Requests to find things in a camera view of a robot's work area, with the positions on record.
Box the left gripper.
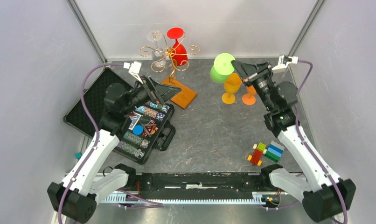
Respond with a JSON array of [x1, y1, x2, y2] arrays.
[[122, 75, 181, 115]]

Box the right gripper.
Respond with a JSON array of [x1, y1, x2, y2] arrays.
[[231, 60, 276, 111]]

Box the yellow wine glass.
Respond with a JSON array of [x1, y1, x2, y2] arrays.
[[222, 73, 242, 105]]

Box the green wine glass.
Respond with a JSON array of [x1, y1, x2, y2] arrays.
[[210, 53, 235, 84]]

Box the orange wine glass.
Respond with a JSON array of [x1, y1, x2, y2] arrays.
[[242, 86, 257, 105]]

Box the red wine glass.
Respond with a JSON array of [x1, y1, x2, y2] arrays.
[[167, 27, 188, 67]]

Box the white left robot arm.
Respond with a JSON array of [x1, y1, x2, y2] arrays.
[[47, 76, 181, 224]]

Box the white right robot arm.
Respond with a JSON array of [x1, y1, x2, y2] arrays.
[[231, 56, 356, 223]]

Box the black poker chip case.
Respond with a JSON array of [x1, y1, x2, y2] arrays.
[[63, 67, 176, 165]]

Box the blue white toy block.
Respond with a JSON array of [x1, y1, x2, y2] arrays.
[[265, 141, 285, 163]]

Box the red toy brick car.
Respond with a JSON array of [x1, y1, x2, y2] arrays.
[[247, 142, 266, 166]]

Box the small teal object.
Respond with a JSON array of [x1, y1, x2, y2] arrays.
[[75, 152, 82, 160]]

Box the gold wire glass rack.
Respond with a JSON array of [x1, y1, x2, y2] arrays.
[[139, 27, 200, 109]]

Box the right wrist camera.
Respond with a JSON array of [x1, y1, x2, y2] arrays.
[[272, 55, 299, 73]]

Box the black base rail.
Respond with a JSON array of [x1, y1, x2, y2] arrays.
[[105, 172, 282, 208]]

